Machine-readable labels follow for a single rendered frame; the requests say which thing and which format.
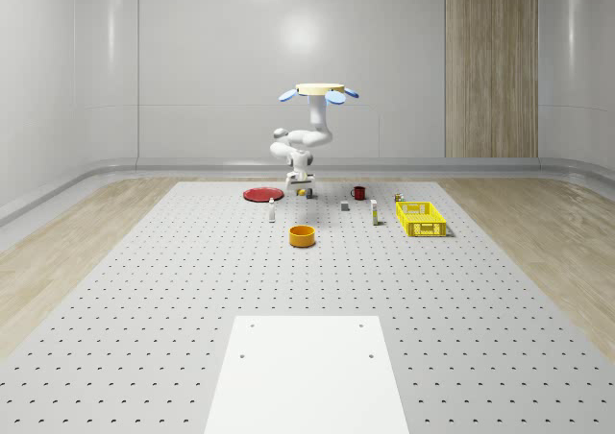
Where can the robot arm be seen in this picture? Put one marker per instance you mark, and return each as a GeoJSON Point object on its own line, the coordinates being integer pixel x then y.
{"type": "Point", "coordinates": [318, 117]}

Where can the yellow bowl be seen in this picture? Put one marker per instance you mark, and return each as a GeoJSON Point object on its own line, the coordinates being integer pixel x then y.
{"type": "Point", "coordinates": [302, 238]}

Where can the yellow white box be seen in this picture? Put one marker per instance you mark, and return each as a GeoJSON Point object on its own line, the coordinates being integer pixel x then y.
{"type": "Point", "coordinates": [374, 213]}

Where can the white board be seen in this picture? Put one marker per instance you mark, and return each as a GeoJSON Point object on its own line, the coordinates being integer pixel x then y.
{"type": "Point", "coordinates": [307, 376]}

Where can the red mug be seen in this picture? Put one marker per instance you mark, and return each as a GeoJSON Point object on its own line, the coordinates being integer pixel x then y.
{"type": "Point", "coordinates": [360, 193]}

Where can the grey cube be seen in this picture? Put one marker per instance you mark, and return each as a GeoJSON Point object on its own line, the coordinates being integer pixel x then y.
{"type": "Point", "coordinates": [344, 207]}

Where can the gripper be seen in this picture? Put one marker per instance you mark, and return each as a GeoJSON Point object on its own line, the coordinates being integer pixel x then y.
{"type": "Point", "coordinates": [301, 176]}

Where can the yellow basket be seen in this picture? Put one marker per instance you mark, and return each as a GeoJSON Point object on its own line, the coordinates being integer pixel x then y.
{"type": "Point", "coordinates": [423, 227]}

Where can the small white bottle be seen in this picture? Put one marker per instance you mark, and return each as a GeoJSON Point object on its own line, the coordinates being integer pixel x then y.
{"type": "Point", "coordinates": [272, 213]}

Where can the red plate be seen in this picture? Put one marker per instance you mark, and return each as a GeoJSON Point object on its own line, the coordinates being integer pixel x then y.
{"type": "Point", "coordinates": [263, 194]}

